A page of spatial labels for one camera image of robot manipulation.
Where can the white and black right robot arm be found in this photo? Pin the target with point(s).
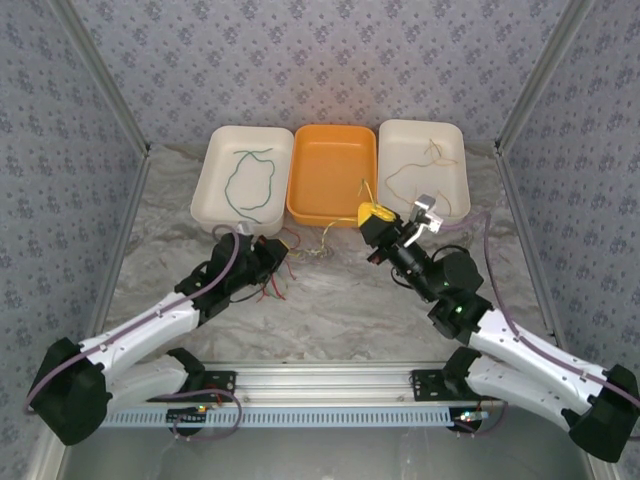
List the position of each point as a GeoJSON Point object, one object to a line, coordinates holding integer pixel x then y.
{"type": "Point", "coordinates": [525, 350]}

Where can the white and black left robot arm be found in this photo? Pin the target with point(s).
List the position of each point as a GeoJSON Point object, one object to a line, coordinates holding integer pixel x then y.
{"type": "Point", "coordinates": [140, 325]}

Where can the orange plastic tray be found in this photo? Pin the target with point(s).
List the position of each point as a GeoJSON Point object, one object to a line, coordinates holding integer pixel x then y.
{"type": "Point", "coordinates": [325, 175]}

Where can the white plastic tray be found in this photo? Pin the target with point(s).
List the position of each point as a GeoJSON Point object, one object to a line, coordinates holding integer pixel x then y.
{"type": "Point", "coordinates": [250, 185]}
{"type": "Point", "coordinates": [415, 145]}

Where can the small black circuit board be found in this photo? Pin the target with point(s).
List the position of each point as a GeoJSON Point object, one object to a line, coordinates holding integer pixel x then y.
{"type": "Point", "coordinates": [187, 416]}
{"type": "Point", "coordinates": [470, 419]}

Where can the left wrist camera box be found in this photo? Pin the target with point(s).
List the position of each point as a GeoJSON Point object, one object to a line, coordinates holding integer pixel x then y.
{"type": "Point", "coordinates": [245, 227]}

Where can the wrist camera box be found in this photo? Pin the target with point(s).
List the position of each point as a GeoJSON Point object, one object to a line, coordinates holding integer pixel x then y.
{"type": "Point", "coordinates": [245, 227]}
{"type": "Point", "coordinates": [429, 220]}

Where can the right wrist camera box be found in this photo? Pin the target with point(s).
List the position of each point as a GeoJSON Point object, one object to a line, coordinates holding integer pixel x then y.
{"type": "Point", "coordinates": [429, 220]}

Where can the aluminium frame side bar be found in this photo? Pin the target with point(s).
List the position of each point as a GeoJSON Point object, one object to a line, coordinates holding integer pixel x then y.
{"type": "Point", "coordinates": [125, 225]}
{"type": "Point", "coordinates": [520, 215]}

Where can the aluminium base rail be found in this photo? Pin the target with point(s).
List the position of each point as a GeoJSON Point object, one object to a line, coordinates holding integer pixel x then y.
{"type": "Point", "coordinates": [325, 380]}

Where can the aluminium frame post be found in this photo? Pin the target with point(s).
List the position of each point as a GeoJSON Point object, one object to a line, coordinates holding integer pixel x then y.
{"type": "Point", "coordinates": [105, 80]}
{"type": "Point", "coordinates": [540, 75]}

